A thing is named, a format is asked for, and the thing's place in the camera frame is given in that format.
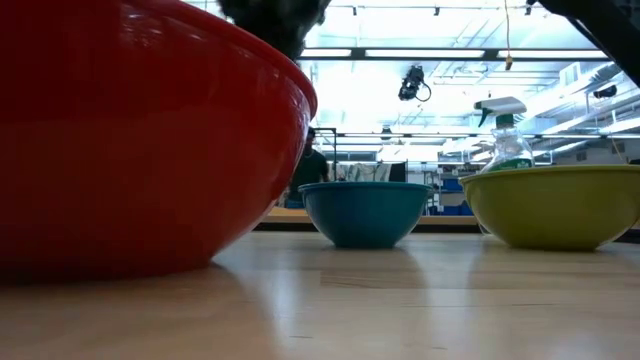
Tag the teal bowl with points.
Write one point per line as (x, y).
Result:
(365, 215)

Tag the large red bowl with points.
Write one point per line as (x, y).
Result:
(130, 150)

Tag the yellow-green bowl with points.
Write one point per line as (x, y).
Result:
(555, 210)

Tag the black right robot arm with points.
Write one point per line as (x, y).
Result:
(607, 25)

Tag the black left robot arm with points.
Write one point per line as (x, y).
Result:
(275, 22)

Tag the person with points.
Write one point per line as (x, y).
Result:
(310, 172)

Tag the leaf-patterned curtain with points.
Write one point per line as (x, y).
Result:
(367, 172)

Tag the long wooden background table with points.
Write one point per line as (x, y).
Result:
(285, 219)

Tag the black upright panel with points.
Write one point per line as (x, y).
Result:
(398, 172)

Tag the blue storage bin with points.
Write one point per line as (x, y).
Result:
(452, 210)
(452, 184)

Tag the simple green spray bottle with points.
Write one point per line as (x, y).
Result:
(507, 145)

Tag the black ceiling-mounted device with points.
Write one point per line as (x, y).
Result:
(605, 92)

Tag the black ceiling-hung camera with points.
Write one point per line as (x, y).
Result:
(411, 83)

